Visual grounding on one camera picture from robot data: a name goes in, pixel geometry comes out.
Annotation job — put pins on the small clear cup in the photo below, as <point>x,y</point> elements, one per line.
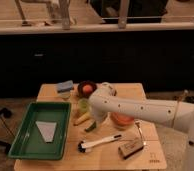
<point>65,95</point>

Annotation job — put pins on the metal fork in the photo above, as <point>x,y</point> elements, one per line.
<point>137,123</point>

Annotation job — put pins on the green plastic tray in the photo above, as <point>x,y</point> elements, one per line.
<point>28,142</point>

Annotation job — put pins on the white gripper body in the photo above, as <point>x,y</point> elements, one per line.
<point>99,116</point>

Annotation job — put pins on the green pepper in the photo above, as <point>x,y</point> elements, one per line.
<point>91,127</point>

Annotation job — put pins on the black chair base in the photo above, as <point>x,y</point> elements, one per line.
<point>5,113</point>

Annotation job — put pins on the orange fruit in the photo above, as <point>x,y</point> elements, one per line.
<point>87,89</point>

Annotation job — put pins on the orange bowl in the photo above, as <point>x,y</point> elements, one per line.
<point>121,121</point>

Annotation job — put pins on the blue sponge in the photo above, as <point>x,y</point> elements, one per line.
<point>65,86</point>

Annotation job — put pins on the wooden block brush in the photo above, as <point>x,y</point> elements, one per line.
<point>130,148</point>

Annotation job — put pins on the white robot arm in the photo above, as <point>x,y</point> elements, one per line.
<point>176,114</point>

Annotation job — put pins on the white handled brush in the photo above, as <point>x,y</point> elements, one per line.
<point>85,146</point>

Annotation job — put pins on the green plastic cup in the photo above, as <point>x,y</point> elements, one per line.
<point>83,105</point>

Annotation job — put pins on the grey cloth piece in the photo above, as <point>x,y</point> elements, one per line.
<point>47,130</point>

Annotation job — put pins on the dark red bowl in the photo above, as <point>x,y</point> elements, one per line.
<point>83,83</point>

